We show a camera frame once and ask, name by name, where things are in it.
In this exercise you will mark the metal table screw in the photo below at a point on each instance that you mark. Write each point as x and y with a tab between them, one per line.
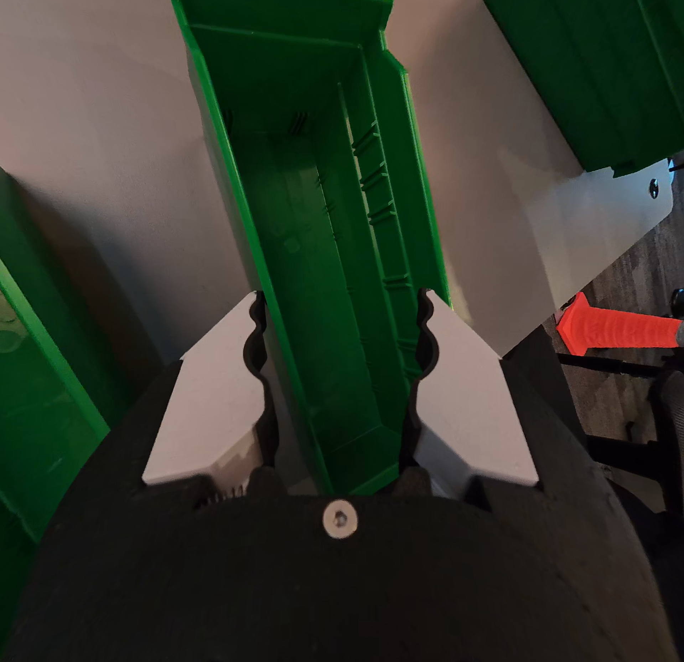
654	187

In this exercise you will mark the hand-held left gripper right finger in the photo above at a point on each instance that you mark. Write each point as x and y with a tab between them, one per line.
470	410

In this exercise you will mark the orange traffic cone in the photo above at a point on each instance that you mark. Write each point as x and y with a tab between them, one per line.
604	330

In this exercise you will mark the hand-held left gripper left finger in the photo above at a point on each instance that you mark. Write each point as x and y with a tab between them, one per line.
213	416

